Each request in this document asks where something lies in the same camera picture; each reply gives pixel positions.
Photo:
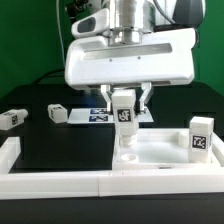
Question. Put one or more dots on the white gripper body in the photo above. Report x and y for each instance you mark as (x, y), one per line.
(162, 58)

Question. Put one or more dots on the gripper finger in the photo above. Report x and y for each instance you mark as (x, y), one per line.
(147, 91)
(107, 95)

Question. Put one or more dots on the white square table top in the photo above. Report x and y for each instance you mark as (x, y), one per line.
(163, 149)

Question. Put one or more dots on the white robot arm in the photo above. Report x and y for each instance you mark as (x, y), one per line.
(134, 43)

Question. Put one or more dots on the white marker sheet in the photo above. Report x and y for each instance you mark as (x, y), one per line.
(100, 115)

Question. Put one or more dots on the white U-shaped fence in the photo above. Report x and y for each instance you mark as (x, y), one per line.
(101, 183)

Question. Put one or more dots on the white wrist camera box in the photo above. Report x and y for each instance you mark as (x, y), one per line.
(92, 25)

